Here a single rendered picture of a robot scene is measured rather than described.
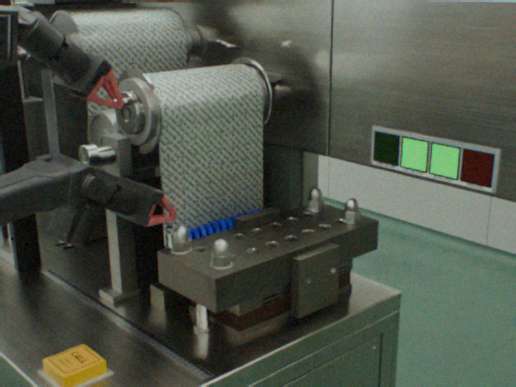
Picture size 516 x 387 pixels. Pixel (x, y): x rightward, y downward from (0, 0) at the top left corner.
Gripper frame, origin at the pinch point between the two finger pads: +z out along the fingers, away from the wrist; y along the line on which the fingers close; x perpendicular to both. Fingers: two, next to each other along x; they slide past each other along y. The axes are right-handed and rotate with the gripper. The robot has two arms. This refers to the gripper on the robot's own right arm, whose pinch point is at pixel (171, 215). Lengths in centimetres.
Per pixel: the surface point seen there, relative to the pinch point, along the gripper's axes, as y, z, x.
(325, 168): -206, 268, 62
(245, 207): 0.2, 16.1, 6.5
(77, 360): 10.7, -14.6, -25.2
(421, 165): 31.5, 20.9, 23.6
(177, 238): 7.6, -3.0, -3.1
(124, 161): -7.0, -8.6, 5.8
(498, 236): -78, 275, 51
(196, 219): 0.2, 5.7, 0.9
